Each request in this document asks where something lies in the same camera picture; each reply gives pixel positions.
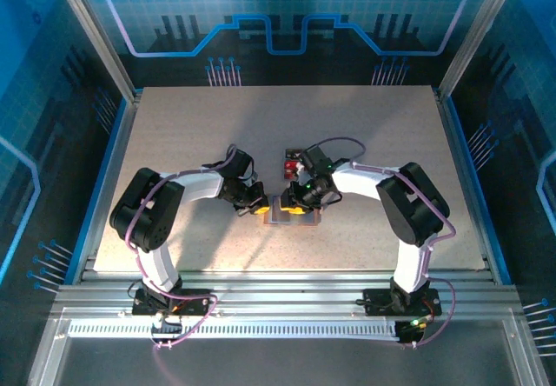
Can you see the grey card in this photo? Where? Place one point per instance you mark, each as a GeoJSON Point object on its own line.
{"type": "Point", "coordinates": [278, 217]}

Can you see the aluminium right frame post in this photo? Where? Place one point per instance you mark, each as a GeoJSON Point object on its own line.
{"type": "Point", "coordinates": [478, 29]}

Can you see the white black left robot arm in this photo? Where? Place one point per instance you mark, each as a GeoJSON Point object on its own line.
{"type": "Point", "coordinates": [150, 208]}

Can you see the black electronics board with LED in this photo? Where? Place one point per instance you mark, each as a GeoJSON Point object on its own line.
{"type": "Point", "coordinates": [412, 329]}

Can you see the aluminium frame post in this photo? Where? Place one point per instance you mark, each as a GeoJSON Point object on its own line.
{"type": "Point", "coordinates": [93, 34]}
{"type": "Point", "coordinates": [478, 29]}

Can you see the brown leather card holder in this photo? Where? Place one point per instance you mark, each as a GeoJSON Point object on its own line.
{"type": "Point", "coordinates": [310, 221]}

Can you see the aluminium left frame post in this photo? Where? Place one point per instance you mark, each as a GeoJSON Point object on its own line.
{"type": "Point", "coordinates": [93, 34]}

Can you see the red card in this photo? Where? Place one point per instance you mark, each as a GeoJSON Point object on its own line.
{"type": "Point", "coordinates": [289, 171]}

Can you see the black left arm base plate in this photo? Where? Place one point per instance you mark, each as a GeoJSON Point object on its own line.
{"type": "Point", "coordinates": [195, 301]}

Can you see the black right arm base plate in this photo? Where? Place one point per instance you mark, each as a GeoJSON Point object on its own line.
{"type": "Point", "coordinates": [378, 302]}

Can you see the aluminium right side rail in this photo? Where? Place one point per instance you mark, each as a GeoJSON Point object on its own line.
{"type": "Point", "coordinates": [471, 186]}

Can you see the aluminium front frame rail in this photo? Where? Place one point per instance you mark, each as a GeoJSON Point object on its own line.
{"type": "Point", "coordinates": [286, 290]}

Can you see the black card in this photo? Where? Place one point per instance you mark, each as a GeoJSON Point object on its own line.
{"type": "Point", "coordinates": [292, 154]}

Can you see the aluminium left side rail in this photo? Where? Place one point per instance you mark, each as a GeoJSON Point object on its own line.
{"type": "Point", "coordinates": [115, 164]}

